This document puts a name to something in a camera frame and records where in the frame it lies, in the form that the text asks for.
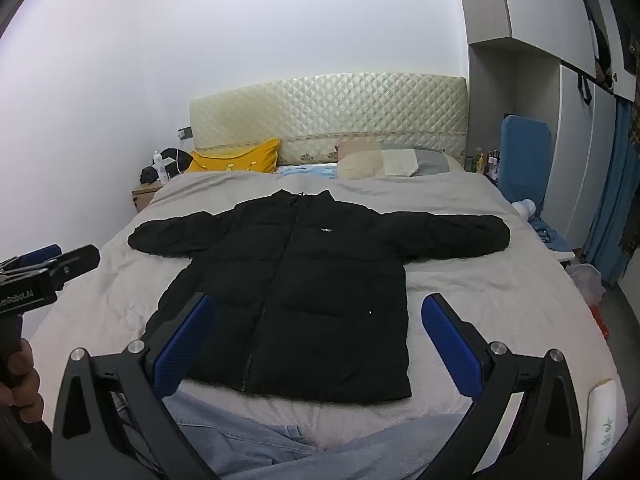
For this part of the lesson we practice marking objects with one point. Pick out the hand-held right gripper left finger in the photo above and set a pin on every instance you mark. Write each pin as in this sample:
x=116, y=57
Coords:
x=182, y=342

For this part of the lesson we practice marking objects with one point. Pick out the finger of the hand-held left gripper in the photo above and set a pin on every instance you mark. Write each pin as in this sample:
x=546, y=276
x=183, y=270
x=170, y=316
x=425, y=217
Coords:
x=77, y=260
x=47, y=251

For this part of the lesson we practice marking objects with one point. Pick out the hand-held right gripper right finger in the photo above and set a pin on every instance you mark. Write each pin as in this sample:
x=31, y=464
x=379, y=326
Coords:
x=452, y=342

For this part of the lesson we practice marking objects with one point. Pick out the black puffer jacket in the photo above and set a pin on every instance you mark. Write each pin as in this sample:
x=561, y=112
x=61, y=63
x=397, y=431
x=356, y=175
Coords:
x=295, y=280

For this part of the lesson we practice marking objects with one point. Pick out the person's left hand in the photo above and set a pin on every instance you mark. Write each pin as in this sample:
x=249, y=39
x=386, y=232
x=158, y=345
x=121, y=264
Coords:
x=27, y=385

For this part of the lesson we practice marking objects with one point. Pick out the bed with grey cover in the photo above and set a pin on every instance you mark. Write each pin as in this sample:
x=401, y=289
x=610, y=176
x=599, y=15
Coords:
x=465, y=265

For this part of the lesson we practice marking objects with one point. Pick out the wooden nightstand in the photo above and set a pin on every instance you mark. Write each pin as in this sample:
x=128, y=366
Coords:
x=145, y=195

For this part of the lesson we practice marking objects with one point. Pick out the white bottle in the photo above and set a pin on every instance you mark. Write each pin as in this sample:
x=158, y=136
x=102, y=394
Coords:
x=161, y=167

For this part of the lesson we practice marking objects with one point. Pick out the person's light blue jeans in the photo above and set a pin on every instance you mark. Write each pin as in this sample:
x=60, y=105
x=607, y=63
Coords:
x=260, y=445

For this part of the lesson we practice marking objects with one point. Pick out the black bag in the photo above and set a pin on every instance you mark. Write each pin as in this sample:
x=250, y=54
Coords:
x=170, y=160

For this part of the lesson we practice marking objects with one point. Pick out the folded blue jeans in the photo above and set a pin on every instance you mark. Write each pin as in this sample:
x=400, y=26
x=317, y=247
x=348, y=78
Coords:
x=547, y=235

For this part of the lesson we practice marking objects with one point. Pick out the clear plastic bag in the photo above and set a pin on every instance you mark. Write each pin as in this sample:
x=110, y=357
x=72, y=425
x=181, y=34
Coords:
x=587, y=280

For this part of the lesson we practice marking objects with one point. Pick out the white pillow with green print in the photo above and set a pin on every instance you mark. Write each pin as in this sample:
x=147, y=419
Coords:
x=602, y=430

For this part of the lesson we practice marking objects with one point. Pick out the grey pillow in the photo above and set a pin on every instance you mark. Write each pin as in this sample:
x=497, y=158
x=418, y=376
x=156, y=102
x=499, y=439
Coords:
x=435, y=160

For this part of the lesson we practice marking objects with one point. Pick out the yellow pillow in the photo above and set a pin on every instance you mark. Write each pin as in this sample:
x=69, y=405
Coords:
x=232, y=160

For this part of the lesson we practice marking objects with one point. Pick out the group of small bottles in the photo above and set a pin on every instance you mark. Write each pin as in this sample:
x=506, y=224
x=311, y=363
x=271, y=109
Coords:
x=482, y=160

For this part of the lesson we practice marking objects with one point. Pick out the white folded cloth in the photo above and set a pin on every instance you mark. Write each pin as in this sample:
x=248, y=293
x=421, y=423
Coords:
x=400, y=162

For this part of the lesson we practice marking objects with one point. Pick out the light blue bed sheet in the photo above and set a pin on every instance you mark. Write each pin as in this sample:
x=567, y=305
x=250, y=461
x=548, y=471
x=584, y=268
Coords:
x=305, y=172

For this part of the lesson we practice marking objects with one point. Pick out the blue curtain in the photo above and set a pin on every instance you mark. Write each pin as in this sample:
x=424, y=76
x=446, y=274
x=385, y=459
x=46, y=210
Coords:
x=612, y=195

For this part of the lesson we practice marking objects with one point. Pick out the pink pillow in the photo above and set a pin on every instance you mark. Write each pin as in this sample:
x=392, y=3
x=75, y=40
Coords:
x=357, y=146

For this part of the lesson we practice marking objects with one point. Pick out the cream quilted headboard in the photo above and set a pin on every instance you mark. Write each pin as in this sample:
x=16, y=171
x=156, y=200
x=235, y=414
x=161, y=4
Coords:
x=330, y=115

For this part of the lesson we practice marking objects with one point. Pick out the grey wardrobe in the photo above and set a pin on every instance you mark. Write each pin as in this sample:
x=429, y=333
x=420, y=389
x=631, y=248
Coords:
x=550, y=60

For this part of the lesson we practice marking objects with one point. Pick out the wall socket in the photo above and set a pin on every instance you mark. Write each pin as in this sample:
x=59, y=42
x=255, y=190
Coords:
x=185, y=133

